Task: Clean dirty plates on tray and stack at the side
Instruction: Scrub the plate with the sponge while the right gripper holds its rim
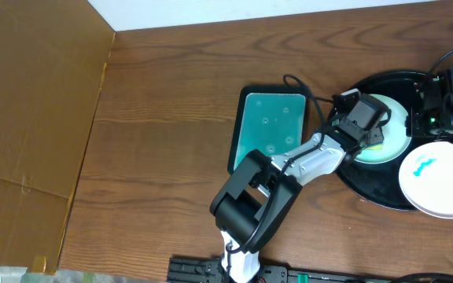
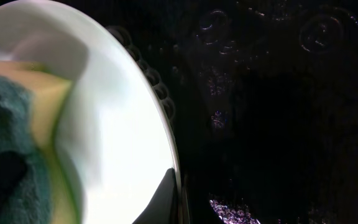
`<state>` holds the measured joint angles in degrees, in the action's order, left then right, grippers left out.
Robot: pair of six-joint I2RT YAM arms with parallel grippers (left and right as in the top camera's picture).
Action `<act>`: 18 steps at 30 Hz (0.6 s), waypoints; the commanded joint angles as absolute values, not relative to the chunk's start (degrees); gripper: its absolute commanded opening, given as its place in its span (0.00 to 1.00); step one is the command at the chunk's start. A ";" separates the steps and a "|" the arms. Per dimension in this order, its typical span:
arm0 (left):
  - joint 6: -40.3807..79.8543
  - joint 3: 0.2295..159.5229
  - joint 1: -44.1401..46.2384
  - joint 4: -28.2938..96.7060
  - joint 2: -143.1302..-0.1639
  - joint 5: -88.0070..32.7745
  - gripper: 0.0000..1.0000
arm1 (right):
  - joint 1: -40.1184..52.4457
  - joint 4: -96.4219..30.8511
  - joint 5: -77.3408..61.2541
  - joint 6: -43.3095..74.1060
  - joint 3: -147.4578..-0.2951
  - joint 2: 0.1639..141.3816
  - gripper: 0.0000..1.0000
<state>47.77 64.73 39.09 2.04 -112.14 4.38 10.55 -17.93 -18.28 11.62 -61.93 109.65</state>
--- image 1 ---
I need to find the brown cardboard panel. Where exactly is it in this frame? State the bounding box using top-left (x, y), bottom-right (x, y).
top-left (0, 0), bottom-right (115, 273)

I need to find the light green plate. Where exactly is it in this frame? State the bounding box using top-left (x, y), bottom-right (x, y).
top-left (355, 94), bottom-right (411, 164)

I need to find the round black tray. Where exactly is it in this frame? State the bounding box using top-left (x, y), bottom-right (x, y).
top-left (328, 69), bottom-right (453, 211)

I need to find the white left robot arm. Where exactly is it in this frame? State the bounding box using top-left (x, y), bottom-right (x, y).
top-left (210, 89), bottom-right (391, 282)

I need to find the black rectangular soap water tray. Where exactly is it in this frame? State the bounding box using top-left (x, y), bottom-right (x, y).
top-left (227, 85), bottom-right (307, 173)

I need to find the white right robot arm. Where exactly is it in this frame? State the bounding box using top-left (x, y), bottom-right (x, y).
top-left (405, 76), bottom-right (453, 142)

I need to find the green scouring pad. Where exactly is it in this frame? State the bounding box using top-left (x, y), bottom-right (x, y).
top-left (364, 144), bottom-right (383, 150)

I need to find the white plate with green stain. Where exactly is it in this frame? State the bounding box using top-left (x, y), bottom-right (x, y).
top-left (399, 141), bottom-right (453, 219)

